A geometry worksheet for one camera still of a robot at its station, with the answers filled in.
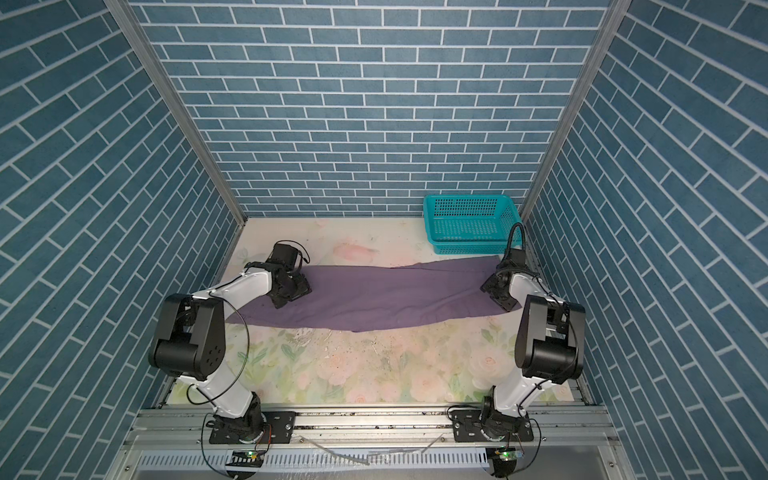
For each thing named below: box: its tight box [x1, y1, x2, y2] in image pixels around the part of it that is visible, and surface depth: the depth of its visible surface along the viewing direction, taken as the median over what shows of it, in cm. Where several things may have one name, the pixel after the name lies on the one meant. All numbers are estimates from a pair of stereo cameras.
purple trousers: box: [226, 258, 521, 332], surface depth 95 cm
